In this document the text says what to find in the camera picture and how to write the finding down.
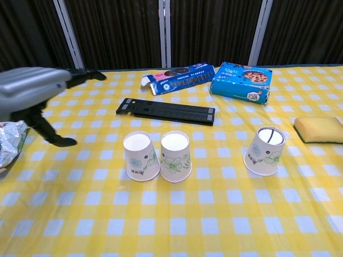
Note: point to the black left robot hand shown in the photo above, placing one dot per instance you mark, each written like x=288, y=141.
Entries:
x=29, y=85

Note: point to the paper cup with blue flower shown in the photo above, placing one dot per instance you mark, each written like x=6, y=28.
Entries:
x=140, y=160

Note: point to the paper cup with green flower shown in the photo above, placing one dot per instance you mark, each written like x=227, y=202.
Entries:
x=175, y=163

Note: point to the paper cup with black-lined base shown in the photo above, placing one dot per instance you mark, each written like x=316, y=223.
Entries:
x=264, y=158

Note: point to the yellow white checkered tablecloth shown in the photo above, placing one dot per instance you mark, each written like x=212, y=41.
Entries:
x=214, y=214

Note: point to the dark pleated screen panel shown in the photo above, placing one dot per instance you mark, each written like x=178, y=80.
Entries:
x=118, y=34
x=305, y=32
x=211, y=32
x=29, y=34

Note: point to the silver snack bag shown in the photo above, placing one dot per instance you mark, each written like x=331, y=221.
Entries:
x=10, y=150

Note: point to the black folding stand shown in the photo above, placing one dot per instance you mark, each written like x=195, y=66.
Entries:
x=166, y=112

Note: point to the open blue Oreo box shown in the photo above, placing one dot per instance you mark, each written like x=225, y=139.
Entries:
x=182, y=80

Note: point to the blue chocolate chip cookie box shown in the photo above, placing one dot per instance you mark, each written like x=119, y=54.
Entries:
x=238, y=85

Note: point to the yellow sponge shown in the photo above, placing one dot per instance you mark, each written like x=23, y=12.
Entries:
x=319, y=128

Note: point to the white screen frame post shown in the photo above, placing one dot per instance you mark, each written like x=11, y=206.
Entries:
x=258, y=34
x=165, y=34
x=70, y=37

